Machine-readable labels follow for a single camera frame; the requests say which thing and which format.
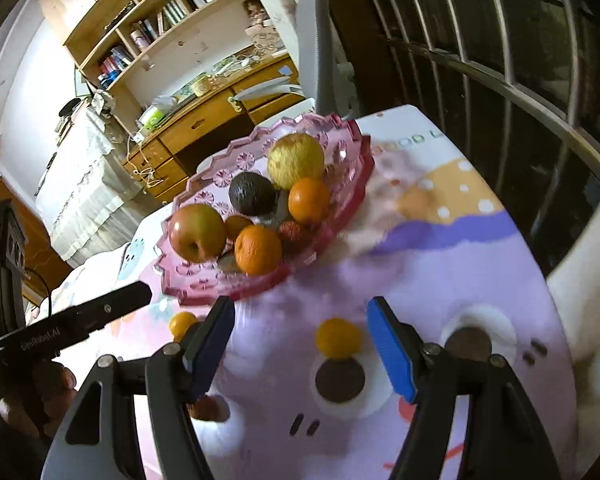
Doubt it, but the brown wooden door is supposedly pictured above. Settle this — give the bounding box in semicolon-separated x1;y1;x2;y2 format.
0;177;73;306

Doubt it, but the grey office chair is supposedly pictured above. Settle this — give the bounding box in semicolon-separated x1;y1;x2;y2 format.
230;0;361;126

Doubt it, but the white floral curtain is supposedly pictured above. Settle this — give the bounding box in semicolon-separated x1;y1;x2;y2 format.
545;150;600;480

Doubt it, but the lace cloth covered cabinet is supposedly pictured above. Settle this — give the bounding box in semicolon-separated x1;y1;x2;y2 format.
34;105;148;261

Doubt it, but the green tissue pack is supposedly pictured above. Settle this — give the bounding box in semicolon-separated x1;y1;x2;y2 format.
139;105;167;130

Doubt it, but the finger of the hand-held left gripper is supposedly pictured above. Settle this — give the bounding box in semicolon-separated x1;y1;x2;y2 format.
55;281;153;341

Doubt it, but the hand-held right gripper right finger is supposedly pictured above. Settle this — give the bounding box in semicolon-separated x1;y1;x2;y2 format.
366;296;563;480

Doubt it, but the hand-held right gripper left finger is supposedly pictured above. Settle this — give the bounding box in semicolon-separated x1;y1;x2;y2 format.
55;296;237;480

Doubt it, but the dark avocado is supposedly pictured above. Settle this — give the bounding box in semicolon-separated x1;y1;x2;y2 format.
228;172;278;217

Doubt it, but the red apple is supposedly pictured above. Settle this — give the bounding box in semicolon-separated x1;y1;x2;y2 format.
168;203;227;264

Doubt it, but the yellow apple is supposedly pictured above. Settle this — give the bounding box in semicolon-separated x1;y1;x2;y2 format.
266;132;326;192

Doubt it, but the small orange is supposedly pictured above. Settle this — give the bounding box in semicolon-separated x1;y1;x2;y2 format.
315;317;363;361
224;214;255;241
169;311;199;342
287;176;331;225
233;225;284;277

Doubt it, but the floral quilt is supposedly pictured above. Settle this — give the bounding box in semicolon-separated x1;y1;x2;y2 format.
25;250;136;321

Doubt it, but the pink plastic bowl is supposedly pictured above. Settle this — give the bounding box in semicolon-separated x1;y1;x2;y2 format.
155;112;376;307

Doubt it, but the wooden desk with bookshelf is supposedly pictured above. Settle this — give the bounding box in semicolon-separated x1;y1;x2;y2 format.
40;0;311;206

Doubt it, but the red lychee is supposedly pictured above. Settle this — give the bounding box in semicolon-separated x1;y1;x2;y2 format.
278;220;311;256

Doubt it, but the cartoon printed tablecloth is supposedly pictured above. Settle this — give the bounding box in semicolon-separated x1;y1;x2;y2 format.
115;104;581;480

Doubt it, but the person's left hand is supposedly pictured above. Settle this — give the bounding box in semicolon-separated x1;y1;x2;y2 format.
0;357;78;441

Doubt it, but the metal window grille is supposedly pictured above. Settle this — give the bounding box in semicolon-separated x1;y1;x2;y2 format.
330;0;600;271

